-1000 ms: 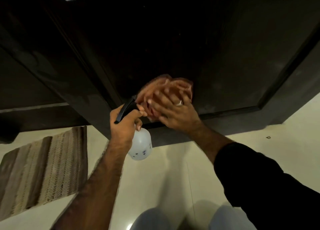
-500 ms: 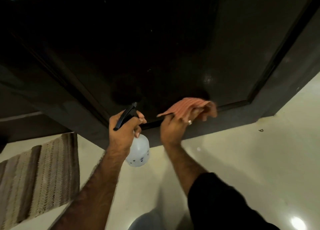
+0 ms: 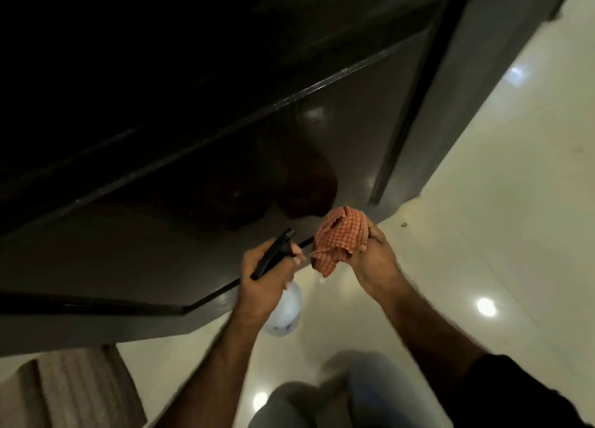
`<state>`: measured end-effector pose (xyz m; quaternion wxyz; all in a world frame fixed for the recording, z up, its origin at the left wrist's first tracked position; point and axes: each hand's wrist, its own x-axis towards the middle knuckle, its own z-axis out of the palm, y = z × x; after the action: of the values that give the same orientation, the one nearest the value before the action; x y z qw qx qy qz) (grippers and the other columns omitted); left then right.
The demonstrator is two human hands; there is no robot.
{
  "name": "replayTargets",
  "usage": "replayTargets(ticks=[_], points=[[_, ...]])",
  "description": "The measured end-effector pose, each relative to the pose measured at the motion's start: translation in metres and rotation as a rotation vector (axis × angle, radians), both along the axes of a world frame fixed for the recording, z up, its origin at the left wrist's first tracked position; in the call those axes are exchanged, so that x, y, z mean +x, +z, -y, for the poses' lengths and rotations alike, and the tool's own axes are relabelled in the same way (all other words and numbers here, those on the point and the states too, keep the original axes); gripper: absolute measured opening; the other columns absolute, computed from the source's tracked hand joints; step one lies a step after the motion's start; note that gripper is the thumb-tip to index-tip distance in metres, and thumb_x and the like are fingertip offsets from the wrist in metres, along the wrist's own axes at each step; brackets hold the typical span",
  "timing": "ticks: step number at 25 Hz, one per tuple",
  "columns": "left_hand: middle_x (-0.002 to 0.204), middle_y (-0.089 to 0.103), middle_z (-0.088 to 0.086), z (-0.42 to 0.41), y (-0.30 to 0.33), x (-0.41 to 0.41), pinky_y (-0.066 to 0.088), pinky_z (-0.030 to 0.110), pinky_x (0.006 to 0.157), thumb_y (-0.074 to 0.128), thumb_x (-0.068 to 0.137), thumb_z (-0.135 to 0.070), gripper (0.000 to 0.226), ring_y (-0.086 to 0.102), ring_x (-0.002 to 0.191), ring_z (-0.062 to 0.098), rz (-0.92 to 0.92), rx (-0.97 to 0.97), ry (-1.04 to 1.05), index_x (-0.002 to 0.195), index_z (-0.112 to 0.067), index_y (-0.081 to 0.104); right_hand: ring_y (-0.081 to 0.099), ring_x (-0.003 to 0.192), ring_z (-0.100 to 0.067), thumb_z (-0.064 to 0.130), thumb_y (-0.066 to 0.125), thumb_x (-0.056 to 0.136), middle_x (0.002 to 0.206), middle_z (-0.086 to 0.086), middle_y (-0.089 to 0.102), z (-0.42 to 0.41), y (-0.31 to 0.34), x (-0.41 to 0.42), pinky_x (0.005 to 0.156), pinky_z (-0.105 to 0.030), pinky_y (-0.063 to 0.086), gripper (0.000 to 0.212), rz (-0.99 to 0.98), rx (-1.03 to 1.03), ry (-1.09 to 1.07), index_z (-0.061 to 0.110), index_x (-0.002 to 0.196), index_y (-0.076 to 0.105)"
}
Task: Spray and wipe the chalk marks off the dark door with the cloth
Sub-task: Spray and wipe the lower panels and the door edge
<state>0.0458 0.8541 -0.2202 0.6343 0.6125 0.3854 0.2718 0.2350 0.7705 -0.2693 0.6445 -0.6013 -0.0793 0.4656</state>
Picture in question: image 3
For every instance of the grey trousers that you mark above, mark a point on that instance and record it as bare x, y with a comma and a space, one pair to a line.
372, 390

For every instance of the person's right hand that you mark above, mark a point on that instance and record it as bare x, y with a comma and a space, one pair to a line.
379, 269

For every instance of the brown striped doormat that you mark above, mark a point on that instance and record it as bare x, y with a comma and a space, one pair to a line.
74, 386

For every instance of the orange checked cloth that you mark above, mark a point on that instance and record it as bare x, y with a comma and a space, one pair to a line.
339, 232

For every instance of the white spray bottle black trigger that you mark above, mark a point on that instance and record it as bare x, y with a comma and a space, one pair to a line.
288, 311

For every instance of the person's left hand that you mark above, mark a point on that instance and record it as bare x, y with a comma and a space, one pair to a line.
262, 288

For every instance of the person's left forearm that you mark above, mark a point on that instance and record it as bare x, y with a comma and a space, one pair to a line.
209, 376

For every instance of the black wooden door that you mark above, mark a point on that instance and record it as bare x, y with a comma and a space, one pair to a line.
186, 93

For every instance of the person's right forearm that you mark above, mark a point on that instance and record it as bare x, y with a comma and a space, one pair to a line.
432, 330

